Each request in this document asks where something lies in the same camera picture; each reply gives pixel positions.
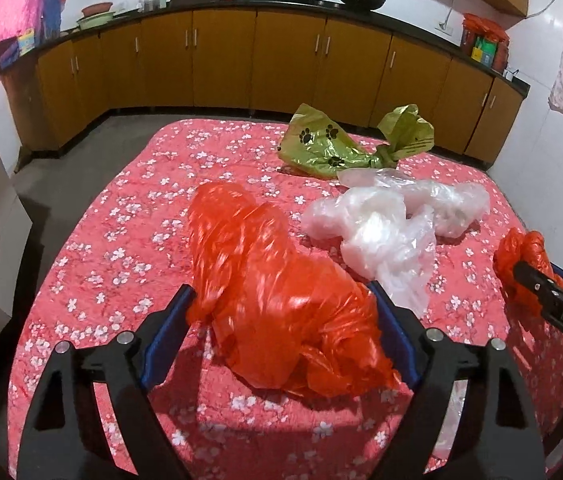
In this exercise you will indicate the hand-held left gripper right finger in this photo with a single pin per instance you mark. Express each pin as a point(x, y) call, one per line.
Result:
point(399, 335)

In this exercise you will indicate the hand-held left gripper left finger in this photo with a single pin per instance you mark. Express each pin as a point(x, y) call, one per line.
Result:
point(166, 332)

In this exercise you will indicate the orange plastic bag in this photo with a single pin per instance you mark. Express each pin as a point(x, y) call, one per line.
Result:
point(271, 285)
point(509, 255)

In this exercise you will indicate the white plastic bag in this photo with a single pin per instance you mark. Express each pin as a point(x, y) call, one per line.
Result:
point(381, 245)
point(454, 205)

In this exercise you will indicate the red floral table cloth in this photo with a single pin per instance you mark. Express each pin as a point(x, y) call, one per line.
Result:
point(126, 240)

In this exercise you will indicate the yellow-green paw print bag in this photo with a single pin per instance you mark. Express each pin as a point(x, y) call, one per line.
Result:
point(316, 145)

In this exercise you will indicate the red box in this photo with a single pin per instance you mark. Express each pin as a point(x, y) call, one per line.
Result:
point(468, 42)
point(501, 57)

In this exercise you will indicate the green box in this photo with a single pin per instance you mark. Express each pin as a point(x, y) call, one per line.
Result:
point(488, 52)

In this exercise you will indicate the yellow box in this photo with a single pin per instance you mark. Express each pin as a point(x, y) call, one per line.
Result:
point(476, 53)

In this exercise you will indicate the red plastic bag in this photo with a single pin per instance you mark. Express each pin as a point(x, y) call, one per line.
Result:
point(486, 26)

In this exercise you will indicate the wooden lower cabinets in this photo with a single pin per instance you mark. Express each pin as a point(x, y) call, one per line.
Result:
point(221, 60)

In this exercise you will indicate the black countertop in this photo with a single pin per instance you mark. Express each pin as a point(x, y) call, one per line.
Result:
point(411, 21)

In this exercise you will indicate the green basin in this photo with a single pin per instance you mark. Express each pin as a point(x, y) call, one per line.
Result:
point(95, 21)

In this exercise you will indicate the red basin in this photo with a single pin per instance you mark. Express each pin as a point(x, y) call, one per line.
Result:
point(97, 9)

